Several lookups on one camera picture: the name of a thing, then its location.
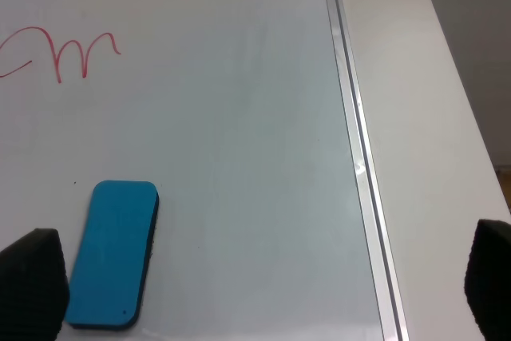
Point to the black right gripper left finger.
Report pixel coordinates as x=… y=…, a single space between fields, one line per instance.
x=34 y=287

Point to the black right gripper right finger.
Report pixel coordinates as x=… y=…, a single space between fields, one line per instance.
x=487 y=279

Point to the teal whiteboard eraser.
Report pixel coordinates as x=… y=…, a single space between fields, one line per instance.
x=108 y=280

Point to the white whiteboard with aluminium frame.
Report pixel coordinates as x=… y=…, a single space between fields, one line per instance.
x=246 y=117

